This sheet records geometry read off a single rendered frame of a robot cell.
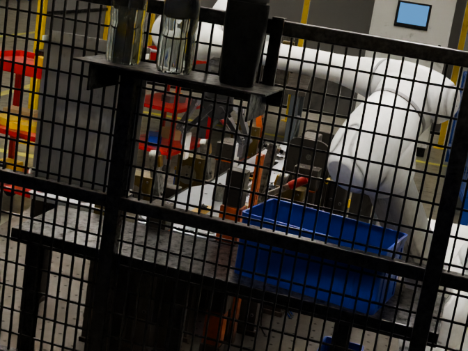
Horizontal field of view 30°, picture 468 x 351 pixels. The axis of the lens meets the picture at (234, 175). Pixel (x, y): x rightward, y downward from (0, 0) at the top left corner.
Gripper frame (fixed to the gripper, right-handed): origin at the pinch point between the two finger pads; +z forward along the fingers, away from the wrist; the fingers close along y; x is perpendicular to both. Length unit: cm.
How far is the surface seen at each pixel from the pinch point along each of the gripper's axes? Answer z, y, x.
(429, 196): 114, 39, 526
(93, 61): -29, -3, -70
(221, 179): 13.7, -6.3, 36.5
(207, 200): 13.6, -1.9, 9.4
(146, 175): 9.1, -18.6, 4.6
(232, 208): 2.1, 16.3, -32.4
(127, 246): 11, -1, -49
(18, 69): 25, -186, 225
